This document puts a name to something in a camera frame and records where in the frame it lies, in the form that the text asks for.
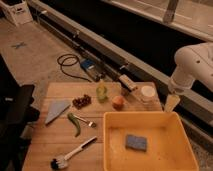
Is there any dark purple grape bunch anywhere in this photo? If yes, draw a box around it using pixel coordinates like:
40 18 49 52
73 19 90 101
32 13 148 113
72 95 91 109

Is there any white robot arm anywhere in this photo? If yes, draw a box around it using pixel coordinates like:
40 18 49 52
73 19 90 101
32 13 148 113
164 42 213 112

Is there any yellow plastic tray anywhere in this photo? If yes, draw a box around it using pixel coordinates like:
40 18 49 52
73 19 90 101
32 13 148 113
103 111 199 171

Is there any yellow green bottle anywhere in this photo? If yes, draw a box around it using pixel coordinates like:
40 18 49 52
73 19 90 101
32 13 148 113
96 80 107 103

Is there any orange peach fruit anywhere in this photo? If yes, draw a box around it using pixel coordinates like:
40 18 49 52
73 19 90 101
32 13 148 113
112 96 124 110

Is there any blue power box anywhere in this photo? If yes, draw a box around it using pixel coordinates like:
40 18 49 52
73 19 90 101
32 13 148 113
80 59 95 70

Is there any metal fork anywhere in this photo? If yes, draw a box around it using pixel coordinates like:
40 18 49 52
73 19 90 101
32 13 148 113
74 115 97 128

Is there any green chili pepper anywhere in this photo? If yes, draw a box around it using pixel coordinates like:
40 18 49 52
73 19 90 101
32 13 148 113
67 113 81 137

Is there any grey triangular cloth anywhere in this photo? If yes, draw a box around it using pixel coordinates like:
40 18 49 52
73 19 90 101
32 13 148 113
45 100 70 125

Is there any blue sponge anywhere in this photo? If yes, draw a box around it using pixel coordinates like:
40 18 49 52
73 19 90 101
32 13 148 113
125 134 147 151

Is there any white dish brush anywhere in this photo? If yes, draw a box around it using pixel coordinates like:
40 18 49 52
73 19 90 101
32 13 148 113
50 136 97 170

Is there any black chair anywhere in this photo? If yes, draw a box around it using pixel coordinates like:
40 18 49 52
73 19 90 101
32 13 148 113
0 83 40 171

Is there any black cable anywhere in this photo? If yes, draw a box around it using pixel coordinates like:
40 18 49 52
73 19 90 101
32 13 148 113
56 53 93 83

